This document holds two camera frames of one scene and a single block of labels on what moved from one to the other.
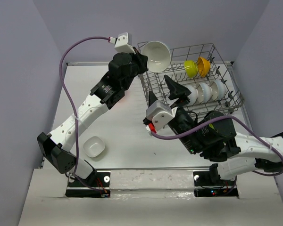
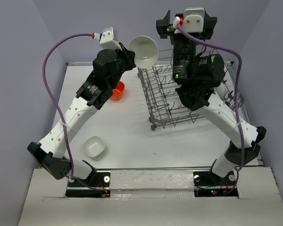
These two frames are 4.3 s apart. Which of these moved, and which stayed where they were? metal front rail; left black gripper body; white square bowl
Moved: left black gripper body
Stayed: metal front rail; white square bowl
